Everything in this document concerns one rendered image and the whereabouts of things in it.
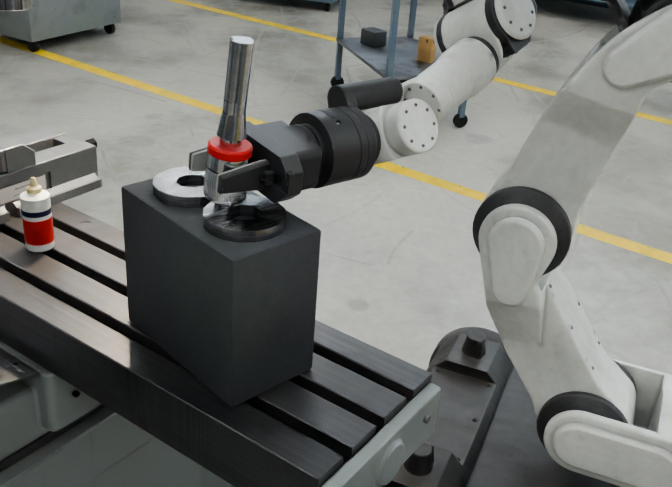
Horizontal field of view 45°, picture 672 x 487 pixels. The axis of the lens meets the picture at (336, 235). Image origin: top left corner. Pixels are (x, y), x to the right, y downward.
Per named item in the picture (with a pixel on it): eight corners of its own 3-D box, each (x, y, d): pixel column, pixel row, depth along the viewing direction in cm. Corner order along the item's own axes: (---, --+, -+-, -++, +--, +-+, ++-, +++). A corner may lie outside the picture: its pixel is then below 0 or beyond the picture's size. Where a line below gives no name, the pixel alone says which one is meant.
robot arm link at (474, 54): (421, 129, 112) (495, 66, 122) (475, 109, 103) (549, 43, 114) (381, 61, 109) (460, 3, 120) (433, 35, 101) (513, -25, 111)
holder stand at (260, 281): (207, 290, 111) (206, 153, 102) (313, 368, 97) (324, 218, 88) (127, 320, 104) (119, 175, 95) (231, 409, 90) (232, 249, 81)
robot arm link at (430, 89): (352, 177, 105) (412, 126, 112) (399, 166, 98) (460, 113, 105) (327, 133, 103) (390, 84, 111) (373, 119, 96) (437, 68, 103)
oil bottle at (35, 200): (43, 237, 121) (35, 168, 116) (61, 246, 120) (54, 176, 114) (19, 246, 119) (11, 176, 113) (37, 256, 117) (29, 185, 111)
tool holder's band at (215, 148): (206, 159, 84) (206, 150, 83) (208, 140, 88) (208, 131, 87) (252, 164, 85) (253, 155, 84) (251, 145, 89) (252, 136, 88)
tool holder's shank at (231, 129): (214, 148, 84) (225, 42, 79) (215, 135, 87) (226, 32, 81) (245, 151, 85) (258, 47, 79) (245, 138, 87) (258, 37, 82)
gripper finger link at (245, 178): (217, 169, 83) (267, 158, 87) (215, 196, 85) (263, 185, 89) (226, 175, 82) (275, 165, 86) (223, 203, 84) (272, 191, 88)
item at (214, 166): (201, 202, 86) (206, 159, 84) (204, 182, 90) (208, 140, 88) (246, 207, 87) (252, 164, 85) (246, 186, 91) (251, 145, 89)
